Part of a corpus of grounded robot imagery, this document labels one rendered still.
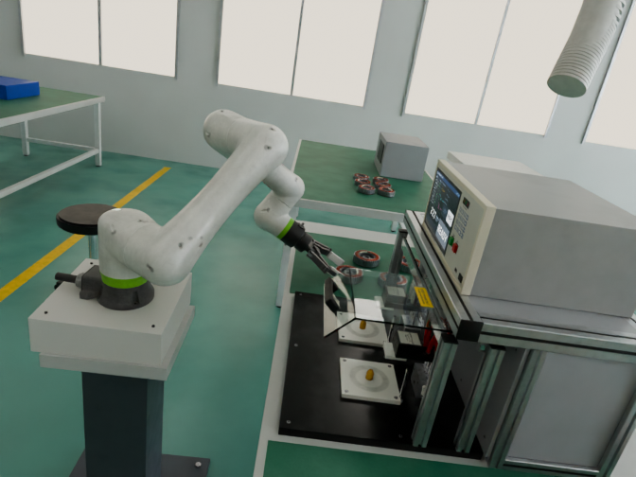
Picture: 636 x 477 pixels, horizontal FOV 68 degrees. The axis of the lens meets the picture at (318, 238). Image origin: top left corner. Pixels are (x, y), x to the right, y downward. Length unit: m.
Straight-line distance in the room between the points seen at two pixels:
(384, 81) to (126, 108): 3.06
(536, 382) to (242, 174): 0.83
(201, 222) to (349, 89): 4.70
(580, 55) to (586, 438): 1.57
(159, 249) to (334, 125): 4.78
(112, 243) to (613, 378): 1.17
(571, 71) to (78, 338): 2.03
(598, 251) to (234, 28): 5.11
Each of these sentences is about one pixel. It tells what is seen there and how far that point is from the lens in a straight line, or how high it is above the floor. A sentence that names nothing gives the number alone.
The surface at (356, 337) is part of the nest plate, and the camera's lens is 1.45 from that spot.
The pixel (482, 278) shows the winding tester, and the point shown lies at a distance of 1.08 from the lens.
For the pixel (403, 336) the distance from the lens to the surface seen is 1.25.
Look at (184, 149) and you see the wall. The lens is 6.10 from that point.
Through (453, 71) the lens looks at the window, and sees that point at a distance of 5.93.
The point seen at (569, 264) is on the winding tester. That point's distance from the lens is 1.13.
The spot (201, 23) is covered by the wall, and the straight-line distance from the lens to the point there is 5.91.
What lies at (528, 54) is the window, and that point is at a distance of 6.18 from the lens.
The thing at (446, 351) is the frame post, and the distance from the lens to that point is 1.03.
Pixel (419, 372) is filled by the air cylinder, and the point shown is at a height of 0.82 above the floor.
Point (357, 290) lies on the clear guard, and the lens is 1.09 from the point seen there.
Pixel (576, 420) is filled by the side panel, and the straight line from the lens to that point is 1.24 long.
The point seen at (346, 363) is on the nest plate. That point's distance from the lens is 1.34.
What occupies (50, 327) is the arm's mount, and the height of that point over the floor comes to 0.83.
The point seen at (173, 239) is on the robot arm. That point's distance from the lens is 1.16.
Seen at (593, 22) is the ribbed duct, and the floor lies 1.82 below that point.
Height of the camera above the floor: 1.56
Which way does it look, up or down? 22 degrees down
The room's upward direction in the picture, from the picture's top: 9 degrees clockwise
